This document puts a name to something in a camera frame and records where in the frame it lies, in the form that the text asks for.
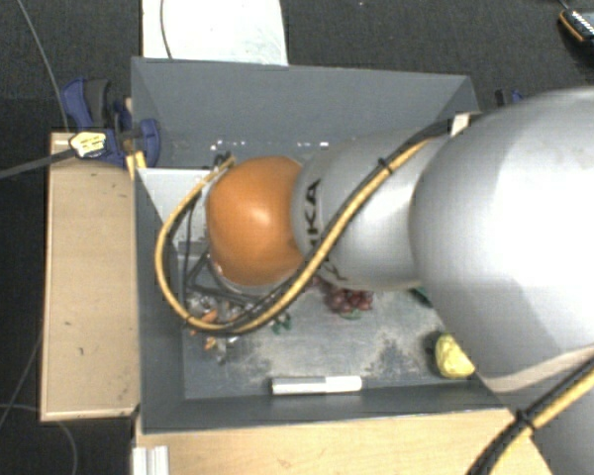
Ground pale wood board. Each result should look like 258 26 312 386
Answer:
40 132 143 423

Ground white marker pen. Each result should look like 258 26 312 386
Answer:
270 375 364 396

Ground purple toy grapes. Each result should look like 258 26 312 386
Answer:
318 277 376 320

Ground small green object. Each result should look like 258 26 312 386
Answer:
409 287 435 309

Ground grey metal bin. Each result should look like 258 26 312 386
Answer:
130 55 507 434

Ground yellow crumpled object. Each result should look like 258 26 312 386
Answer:
424 332 476 380

